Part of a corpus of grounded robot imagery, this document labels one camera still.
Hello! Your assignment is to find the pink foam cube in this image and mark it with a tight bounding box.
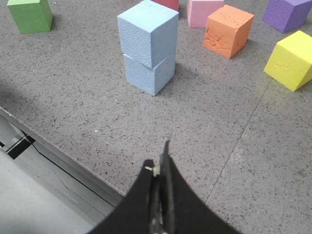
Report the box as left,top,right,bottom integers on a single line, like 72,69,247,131
187,0,224,28

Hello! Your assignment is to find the purple foam cube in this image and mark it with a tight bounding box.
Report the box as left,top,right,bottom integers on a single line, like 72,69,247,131
262,0,312,33

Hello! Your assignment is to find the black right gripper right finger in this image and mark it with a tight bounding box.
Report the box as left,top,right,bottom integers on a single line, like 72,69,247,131
159,140,238,234

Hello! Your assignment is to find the green foam cube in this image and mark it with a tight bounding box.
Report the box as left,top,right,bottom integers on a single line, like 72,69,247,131
7,0,53,34

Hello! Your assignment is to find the light blue foam cube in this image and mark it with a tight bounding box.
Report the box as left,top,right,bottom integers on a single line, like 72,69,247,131
123,54,176,96
117,0,179,68

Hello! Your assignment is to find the orange cracked foam cube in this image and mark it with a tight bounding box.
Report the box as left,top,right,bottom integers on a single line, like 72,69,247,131
203,4,254,59

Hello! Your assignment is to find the yellow foam cube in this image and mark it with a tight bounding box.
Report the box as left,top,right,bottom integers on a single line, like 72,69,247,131
264,30,312,92

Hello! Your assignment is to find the red foam cube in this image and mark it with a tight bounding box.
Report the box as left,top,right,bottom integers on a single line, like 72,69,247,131
153,0,179,11

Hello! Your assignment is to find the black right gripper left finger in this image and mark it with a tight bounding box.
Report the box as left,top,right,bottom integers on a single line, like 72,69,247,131
89,159,154,234

